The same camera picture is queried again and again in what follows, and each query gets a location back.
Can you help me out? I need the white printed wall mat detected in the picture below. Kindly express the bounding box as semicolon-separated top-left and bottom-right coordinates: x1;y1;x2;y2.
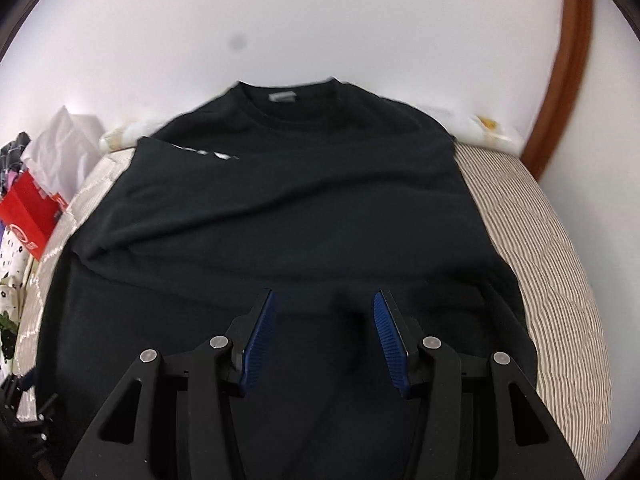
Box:
100;105;523;153

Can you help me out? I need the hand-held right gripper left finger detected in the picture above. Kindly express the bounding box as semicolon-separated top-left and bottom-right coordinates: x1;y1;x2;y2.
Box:
62;288;276;480

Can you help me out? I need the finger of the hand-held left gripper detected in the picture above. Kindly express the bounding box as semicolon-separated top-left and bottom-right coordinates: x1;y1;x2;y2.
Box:
0;367;58;443

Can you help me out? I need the red cardboard box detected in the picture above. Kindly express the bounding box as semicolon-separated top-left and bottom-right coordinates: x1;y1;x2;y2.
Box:
0;172;68;261

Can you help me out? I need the dark patterned cloth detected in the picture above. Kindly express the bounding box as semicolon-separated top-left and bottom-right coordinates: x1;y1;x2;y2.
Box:
0;132;32;196

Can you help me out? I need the black t-shirt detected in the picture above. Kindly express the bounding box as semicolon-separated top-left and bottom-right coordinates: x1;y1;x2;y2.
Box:
35;77;541;480

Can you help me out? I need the white plastic bag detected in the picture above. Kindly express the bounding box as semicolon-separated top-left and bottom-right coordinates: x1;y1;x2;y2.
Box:
22;105;106;201

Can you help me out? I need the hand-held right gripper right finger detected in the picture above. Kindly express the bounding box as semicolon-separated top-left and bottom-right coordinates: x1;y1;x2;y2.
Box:
372;288;586;480

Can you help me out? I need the striped bed sheet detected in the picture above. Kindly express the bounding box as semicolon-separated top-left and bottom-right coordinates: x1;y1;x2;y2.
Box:
12;140;613;480

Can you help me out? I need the brown wooden door frame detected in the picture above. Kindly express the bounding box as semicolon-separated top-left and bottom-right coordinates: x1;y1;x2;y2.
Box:
520;0;596;181

